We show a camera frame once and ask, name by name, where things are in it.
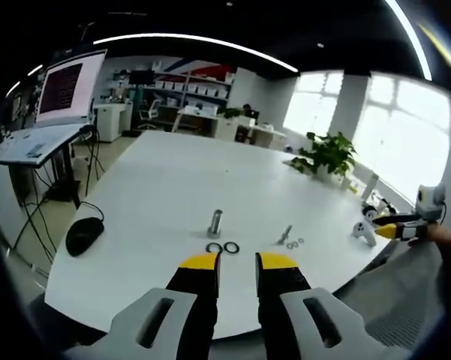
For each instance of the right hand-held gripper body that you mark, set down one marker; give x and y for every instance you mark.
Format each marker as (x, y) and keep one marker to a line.
(430, 202)

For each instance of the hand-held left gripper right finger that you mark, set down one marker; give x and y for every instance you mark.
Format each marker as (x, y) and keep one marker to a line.
(307, 322)

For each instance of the person's right hand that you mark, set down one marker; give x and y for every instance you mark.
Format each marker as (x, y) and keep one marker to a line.
(441, 234)

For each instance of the white and black headset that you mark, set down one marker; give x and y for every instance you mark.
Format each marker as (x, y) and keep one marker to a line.
(373, 209)

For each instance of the long ceiling light strip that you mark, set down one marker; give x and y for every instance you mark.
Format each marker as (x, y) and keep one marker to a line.
(210, 41)
(411, 35)

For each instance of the white cabinet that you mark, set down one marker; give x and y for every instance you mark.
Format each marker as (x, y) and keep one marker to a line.
(110, 122)

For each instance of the green potted plant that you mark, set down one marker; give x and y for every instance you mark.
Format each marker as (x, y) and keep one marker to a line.
(328, 155)

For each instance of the white standing desk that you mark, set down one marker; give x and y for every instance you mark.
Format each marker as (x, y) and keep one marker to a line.
(37, 144)

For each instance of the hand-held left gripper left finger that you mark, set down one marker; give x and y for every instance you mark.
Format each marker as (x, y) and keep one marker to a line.
(161, 322)

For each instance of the black computer mouse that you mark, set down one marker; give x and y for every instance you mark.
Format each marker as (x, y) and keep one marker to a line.
(84, 236)

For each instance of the grey mesh chair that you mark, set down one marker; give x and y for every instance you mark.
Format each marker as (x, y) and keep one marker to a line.
(397, 296)

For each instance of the storage shelf with white bins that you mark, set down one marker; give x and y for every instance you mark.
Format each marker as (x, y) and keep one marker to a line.
(189, 88)

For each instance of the large threaded stud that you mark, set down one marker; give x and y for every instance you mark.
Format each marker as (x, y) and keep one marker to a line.
(215, 224)

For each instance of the white background desks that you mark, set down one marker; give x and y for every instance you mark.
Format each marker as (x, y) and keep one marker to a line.
(229, 125)

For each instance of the large computer monitor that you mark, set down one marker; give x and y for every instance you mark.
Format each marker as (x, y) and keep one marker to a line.
(69, 90)

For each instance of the white game controller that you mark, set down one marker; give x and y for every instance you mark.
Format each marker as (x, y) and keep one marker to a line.
(364, 231)

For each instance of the black washer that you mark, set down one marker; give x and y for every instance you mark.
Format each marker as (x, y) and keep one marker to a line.
(231, 247)
(214, 247)

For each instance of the small threaded stud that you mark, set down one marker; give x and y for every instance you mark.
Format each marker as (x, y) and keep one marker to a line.
(285, 235)

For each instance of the white office chair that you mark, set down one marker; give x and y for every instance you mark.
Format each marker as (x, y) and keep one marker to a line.
(151, 112)

